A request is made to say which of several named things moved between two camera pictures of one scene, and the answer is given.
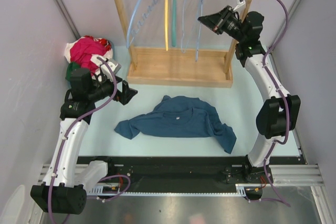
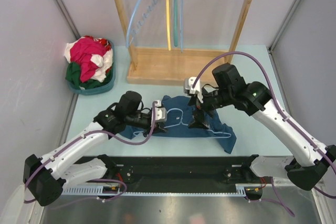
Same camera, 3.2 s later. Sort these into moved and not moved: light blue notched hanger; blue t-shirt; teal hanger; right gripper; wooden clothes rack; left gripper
Moved: left gripper; right gripper
Not moved: teal hanger; wooden clothes rack; blue t-shirt; light blue notched hanger
